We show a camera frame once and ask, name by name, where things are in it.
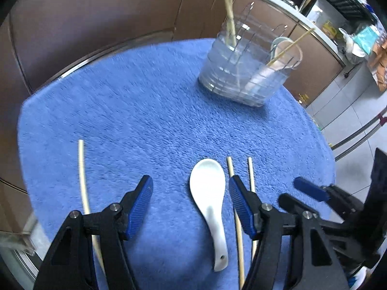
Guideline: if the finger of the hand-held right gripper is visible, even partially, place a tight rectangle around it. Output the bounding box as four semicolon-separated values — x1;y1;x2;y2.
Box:
277;193;345;228
294;176;357;216

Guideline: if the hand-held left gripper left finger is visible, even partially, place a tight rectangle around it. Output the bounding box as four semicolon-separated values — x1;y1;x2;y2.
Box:
33;175;154;290

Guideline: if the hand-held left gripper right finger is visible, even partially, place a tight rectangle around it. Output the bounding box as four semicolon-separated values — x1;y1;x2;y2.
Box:
229;175;349;290

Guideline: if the white ceramic spoon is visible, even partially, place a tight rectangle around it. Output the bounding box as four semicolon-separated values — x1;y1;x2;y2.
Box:
242;36;303;95
189;159;229;272

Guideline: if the clear plastic utensil holder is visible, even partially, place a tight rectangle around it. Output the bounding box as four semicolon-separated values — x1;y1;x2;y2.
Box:
198;1;304;108

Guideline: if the blue terry towel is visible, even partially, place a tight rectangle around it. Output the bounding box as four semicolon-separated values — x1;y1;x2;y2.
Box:
17;38;337;290

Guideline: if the orange floral apron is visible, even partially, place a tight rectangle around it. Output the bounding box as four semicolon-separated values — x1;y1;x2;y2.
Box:
367;33;387;93

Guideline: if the light blue plastic bag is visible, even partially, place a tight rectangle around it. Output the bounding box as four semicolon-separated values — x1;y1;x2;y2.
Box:
353;25;380;54

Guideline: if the white kitchen countertop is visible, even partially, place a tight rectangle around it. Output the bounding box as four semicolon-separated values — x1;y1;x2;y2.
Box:
233;0;347;67

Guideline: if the black dish rack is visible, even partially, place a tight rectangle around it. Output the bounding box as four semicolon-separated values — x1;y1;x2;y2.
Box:
320;0;375;22

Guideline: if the metal tube frame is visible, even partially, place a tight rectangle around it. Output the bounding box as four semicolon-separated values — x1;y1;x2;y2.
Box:
330;113;387;161

